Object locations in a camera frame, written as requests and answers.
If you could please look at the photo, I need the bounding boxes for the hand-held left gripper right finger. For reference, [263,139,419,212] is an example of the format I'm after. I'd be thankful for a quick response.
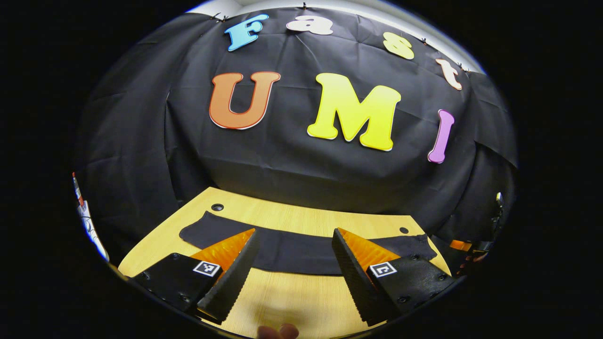
[332,228,456,327]

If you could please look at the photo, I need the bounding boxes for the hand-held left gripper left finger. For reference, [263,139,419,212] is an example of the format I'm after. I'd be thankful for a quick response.
[132,228,261,325]

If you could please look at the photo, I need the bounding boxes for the black backdrop cloth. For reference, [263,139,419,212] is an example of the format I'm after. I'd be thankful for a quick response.
[73,7,519,264]

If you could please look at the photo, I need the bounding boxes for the dark grey jeans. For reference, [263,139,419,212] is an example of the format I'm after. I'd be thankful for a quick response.
[179,211,439,276]

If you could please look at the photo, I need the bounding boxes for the white desk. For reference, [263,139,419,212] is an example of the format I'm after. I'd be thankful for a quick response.
[72,172,110,262]

